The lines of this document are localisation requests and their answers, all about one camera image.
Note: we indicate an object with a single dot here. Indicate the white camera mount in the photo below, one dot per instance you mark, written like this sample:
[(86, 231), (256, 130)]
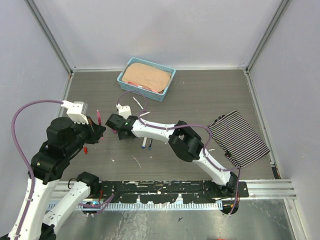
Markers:
[(123, 111), (76, 111)]

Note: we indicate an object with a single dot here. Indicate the red gel pen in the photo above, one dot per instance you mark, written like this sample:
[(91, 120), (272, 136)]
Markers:
[(98, 117)]

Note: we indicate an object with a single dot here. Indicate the peach folded towel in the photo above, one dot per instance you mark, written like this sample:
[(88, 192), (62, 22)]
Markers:
[(148, 77)]

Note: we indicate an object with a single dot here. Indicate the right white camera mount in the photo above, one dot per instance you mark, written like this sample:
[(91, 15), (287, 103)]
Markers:
[(123, 111)]

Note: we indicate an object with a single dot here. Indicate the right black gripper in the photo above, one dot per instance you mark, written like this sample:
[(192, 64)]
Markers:
[(121, 138)]

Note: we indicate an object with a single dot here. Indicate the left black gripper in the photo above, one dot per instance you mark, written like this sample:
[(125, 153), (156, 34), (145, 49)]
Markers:
[(96, 130)]

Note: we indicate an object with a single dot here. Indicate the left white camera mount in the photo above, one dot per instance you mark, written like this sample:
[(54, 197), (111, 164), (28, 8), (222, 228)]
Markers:
[(76, 111)]

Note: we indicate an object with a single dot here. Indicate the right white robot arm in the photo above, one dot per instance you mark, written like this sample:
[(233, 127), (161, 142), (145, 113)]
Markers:
[(183, 140)]

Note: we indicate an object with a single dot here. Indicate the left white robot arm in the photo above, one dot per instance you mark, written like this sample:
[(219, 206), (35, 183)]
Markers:
[(65, 139)]

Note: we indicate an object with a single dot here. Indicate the black white striped cloth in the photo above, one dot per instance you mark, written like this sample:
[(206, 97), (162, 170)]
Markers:
[(241, 144)]

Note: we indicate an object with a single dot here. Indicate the blue gel pen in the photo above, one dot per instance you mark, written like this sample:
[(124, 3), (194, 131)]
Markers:
[(150, 144)]

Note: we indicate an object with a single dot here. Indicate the white marker blue print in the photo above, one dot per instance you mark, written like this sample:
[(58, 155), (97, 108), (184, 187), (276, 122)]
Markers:
[(144, 142)]

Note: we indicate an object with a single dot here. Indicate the white pen upper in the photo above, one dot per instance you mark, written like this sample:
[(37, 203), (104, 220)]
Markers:
[(138, 103)]

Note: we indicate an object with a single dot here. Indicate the blue slotted cable duct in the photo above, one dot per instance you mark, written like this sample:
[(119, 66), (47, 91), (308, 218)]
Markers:
[(175, 206)]

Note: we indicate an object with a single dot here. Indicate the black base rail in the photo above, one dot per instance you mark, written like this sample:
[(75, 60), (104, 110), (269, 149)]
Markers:
[(160, 192)]

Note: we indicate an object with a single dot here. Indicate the blue plastic basket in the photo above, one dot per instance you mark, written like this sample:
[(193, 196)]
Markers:
[(149, 94)]

